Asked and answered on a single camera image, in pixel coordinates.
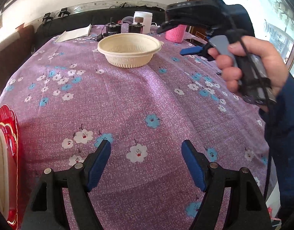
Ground large cream plastic bowl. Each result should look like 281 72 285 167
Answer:
0 129 9 220

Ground red wedding plate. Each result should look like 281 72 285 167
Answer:
0 105 19 229

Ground small cream plastic bowl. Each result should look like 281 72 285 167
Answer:
97 33 161 68

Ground blue sleeved right forearm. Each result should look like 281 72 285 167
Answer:
259 75 294 229

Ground right hand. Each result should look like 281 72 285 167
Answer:
208 36 289 96

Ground pink knit-sleeved thermos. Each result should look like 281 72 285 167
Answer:
165 24 187 43

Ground black sofa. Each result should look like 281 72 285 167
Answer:
35 6 165 50

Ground white plastic jar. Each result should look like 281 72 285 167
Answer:
133 11 153 34

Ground purple floral tablecloth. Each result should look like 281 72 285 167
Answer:
0 32 268 229

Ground black battery charger box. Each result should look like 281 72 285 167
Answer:
105 17 121 36

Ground white folded paper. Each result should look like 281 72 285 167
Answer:
55 24 92 43

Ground brown armchair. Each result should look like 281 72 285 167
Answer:
0 25 35 95

